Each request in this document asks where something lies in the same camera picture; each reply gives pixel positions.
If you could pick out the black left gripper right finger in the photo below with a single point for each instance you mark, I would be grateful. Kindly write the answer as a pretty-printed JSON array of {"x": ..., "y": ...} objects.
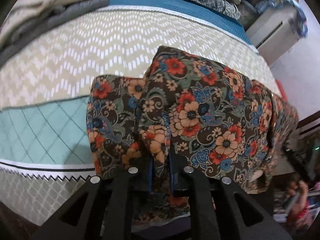
[{"x": 220, "y": 208}]

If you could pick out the floral patterned garment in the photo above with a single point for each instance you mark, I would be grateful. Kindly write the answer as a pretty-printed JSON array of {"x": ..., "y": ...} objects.
[{"x": 222, "y": 122}]

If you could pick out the red knitted sleeve forearm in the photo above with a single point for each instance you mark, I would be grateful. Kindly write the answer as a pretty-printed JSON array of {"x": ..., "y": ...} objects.
[{"x": 299, "y": 229}]

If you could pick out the right hand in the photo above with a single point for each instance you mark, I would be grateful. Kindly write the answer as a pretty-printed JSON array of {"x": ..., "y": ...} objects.
[{"x": 298, "y": 194}]

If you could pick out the chevron patterned bedspread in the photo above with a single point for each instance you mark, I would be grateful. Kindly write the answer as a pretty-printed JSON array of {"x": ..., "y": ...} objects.
[{"x": 45, "y": 152}]

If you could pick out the white appliance box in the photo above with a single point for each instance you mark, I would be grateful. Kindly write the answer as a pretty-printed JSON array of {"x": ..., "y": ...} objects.
[{"x": 274, "y": 33}]

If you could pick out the grey folded cloth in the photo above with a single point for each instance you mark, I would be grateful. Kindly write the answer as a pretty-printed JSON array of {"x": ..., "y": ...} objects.
[{"x": 46, "y": 21}]

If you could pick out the white dotted folded blanket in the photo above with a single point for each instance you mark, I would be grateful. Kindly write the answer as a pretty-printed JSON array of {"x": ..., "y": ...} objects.
[{"x": 37, "y": 2}]

